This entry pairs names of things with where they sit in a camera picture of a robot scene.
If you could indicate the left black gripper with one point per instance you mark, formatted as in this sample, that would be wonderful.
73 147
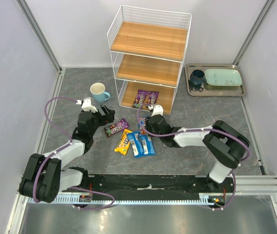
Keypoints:
103 114

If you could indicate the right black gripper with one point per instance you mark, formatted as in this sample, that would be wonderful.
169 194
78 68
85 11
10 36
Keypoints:
147 122

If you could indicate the dark blue candy bag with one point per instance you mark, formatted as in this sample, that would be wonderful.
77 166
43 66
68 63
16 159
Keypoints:
142 125

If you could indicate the light blue candy bag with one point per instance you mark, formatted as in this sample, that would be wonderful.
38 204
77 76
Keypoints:
148 147
136 144

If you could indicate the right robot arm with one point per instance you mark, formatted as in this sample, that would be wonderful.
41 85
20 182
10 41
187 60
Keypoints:
227 145

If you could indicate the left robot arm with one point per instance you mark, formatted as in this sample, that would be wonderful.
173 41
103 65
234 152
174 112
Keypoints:
43 177

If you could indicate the brown purple candy bag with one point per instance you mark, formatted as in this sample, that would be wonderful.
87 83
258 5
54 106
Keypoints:
115 128

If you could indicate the yellow candy bag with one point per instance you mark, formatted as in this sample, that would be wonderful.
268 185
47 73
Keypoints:
124 143

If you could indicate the light blue mug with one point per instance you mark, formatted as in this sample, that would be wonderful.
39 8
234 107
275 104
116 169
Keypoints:
98 92

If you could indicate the dark blue cup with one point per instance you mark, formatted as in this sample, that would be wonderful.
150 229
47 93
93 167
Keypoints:
197 77

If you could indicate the metal serving tray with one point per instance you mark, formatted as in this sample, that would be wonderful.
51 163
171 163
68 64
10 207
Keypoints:
209 90

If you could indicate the mint green divided plate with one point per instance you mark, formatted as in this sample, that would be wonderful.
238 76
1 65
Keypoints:
223 77

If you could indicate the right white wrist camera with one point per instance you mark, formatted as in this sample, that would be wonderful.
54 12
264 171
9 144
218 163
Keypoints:
156 110

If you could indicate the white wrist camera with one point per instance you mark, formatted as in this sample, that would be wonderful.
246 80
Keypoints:
156 110
86 105

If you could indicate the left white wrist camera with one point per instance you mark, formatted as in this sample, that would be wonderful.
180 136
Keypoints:
86 105

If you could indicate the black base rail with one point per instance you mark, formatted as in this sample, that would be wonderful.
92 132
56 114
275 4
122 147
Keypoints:
110 184

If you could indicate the grey slotted cable duct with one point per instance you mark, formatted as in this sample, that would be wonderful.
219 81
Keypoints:
150 197

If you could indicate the white wire wooden shelf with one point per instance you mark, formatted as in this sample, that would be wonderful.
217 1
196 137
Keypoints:
147 49

